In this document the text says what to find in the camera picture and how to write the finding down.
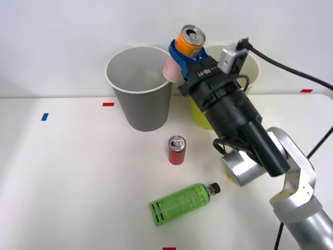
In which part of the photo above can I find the grey plastic waste bin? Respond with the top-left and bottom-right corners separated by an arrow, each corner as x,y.
105,45 -> 174,132

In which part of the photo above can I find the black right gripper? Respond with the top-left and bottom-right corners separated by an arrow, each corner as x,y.
168,40 -> 245,113

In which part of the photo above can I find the yellow-green plastic waste bin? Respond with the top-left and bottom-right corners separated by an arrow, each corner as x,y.
190,45 -> 261,131

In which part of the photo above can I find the orange drink can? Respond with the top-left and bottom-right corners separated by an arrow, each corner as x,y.
174,24 -> 207,59

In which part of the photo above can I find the green plastic bottle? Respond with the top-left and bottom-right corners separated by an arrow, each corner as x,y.
148,182 -> 222,228

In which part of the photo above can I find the red drink can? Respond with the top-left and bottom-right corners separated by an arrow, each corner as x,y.
168,135 -> 187,166

